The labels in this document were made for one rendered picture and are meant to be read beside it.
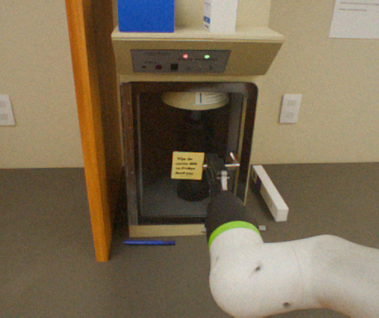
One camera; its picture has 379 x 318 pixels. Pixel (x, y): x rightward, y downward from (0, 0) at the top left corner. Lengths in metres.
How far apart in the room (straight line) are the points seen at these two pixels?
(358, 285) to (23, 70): 1.16
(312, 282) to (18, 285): 0.69
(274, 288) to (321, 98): 0.99
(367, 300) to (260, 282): 0.16
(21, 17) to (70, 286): 0.83
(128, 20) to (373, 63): 1.02
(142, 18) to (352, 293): 0.53
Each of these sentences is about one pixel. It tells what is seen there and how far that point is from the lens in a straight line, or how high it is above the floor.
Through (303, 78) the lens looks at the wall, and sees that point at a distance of 1.36.
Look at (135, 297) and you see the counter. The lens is 0.88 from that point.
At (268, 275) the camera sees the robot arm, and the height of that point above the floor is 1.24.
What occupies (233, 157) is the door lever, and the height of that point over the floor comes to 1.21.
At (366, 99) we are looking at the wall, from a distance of 1.50.
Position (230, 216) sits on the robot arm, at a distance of 0.61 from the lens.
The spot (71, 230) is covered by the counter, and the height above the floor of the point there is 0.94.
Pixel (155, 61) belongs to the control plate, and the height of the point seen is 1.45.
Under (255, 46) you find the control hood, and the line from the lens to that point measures 0.70.
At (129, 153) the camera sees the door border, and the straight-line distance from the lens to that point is 0.86.
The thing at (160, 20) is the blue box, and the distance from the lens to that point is 0.67.
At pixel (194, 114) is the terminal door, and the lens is 0.82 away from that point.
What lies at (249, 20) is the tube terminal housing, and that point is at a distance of 0.80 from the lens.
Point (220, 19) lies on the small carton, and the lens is 0.70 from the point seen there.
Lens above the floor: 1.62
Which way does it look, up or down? 28 degrees down
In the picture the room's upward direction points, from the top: 2 degrees clockwise
